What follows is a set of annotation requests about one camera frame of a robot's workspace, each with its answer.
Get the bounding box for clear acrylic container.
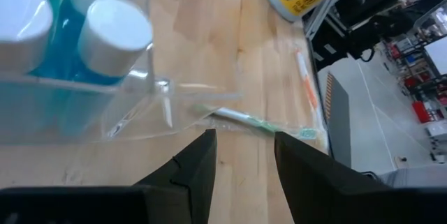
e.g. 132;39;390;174
0;0;245;147

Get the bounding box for orange toothbrush in clear wrapper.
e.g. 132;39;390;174
293;47;329;148

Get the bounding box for black aluminium table frame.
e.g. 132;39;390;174
302;0;353;73

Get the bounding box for red box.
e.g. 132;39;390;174
411;100;434;124

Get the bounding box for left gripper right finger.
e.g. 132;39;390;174
274;132;447;224

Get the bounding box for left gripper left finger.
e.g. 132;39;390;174
0;129;217;224

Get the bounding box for green toothbrush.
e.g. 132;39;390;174
190;103;321;141

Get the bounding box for grey panel orange stripes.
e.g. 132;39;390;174
324;72;352;169

